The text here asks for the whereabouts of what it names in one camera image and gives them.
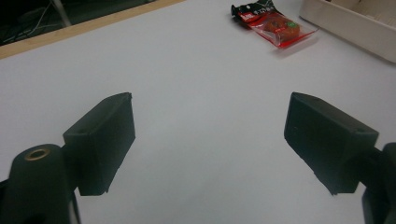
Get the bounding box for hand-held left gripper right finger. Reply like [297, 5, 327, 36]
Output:
[283, 91, 380, 196]

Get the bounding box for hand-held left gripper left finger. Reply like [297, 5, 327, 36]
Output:
[62, 91, 136, 197]

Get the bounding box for beige rectangular container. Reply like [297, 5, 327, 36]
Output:
[299, 0, 396, 65]

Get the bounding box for small red and black packet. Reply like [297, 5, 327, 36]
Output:
[230, 0, 319, 49]

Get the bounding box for white metal stand frame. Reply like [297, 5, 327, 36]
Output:
[49, 0, 73, 28]

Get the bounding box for bundle of floor cables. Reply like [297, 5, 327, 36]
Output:
[0, 1, 64, 46]

